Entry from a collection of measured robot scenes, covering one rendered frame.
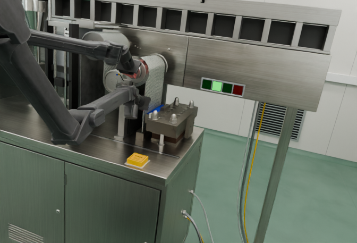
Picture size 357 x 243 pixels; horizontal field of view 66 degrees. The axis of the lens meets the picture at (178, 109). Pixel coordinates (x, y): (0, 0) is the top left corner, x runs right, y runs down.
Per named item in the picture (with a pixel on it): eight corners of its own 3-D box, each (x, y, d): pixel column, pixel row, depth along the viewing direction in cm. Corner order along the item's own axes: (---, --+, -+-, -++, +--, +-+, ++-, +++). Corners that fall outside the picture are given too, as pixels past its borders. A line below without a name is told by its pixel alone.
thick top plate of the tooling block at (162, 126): (145, 130, 138) (146, 119, 136) (172, 110, 174) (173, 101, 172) (175, 137, 133) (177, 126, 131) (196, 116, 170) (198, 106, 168)
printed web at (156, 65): (79, 122, 155) (81, 29, 140) (103, 111, 176) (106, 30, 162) (141, 137, 144) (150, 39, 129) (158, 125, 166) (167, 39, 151)
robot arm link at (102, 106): (93, 112, 78) (58, 112, 80) (95, 131, 80) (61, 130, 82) (140, 84, 119) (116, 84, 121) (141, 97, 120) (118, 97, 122)
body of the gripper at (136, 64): (137, 75, 123) (132, 65, 116) (116, 70, 125) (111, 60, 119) (142, 63, 125) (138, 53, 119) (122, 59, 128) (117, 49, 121)
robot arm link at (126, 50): (122, 55, 112) (129, 45, 114) (109, 49, 114) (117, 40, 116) (127, 65, 118) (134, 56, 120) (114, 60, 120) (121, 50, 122)
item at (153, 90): (142, 118, 141) (145, 83, 136) (159, 107, 163) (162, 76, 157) (143, 118, 141) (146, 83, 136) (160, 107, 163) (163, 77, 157)
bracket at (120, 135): (113, 138, 141) (116, 80, 132) (119, 134, 147) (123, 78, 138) (121, 140, 139) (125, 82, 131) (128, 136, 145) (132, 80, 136)
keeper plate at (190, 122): (184, 137, 150) (186, 118, 147) (189, 132, 159) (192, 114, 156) (188, 139, 149) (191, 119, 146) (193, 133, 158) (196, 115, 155)
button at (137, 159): (126, 163, 118) (126, 158, 117) (134, 157, 124) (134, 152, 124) (141, 167, 116) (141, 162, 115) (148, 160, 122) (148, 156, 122)
